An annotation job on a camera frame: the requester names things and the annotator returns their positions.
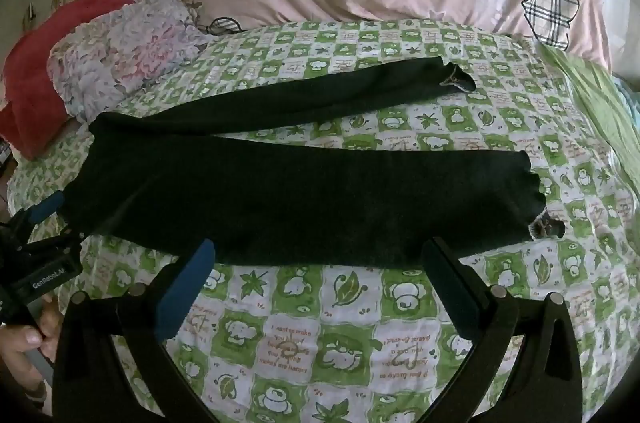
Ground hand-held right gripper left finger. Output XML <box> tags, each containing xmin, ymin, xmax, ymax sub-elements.
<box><xmin>52</xmin><ymin>239</ymin><xmax>221</xmax><ymax>423</ymax></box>

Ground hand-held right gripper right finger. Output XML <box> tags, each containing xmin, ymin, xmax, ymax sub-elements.
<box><xmin>421</xmin><ymin>237</ymin><xmax>583</xmax><ymax>423</ymax></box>

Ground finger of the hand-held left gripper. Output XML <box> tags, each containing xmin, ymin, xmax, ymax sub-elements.
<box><xmin>10</xmin><ymin>190</ymin><xmax>66</xmax><ymax>240</ymax></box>
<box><xmin>30</xmin><ymin>229</ymin><xmax>87</xmax><ymax>256</ymax></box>

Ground black pants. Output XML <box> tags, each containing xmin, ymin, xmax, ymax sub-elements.
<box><xmin>59</xmin><ymin>57</ymin><xmax>566</xmax><ymax>268</ymax></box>

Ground person's left hand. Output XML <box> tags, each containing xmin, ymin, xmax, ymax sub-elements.
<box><xmin>0</xmin><ymin>294</ymin><xmax>64</xmax><ymax>407</ymax></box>

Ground green patterned bedsheet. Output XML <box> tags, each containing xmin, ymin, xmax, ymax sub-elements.
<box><xmin>7</xmin><ymin>18</ymin><xmax>640</xmax><ymax>423</ymax></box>

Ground red pillow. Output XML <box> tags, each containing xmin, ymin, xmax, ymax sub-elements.
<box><xmin>0</xmin><ymin>0</ymin><xmax>136</xmax><ymax>161</ymax></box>

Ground floral ruffled pillow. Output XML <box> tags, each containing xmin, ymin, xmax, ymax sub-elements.
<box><xmin>47</xmin><ymin>0</ymin><xmax>216</xmax><ymax>124</ymax></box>

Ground plain green cloth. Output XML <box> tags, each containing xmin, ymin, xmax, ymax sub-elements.
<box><xmin>537</xmin><ymin>40</ymin><xmax>640</xmax><ymax>209</ymax></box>

